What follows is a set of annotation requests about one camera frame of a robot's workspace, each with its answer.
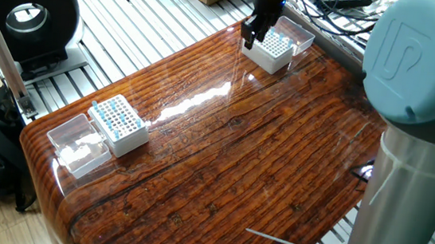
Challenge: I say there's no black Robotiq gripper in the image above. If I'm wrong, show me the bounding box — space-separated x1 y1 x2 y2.
238 0 287 53

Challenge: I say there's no white pipette tip rack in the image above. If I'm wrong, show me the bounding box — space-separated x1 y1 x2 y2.
83 90 154 161
238 23 297 77

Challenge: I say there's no clear plastic rack lid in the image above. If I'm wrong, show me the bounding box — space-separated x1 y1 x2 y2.
43 110 116 183
270 14 318 58

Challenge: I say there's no black base cable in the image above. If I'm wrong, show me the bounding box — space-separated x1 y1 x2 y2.
350 156 377 185

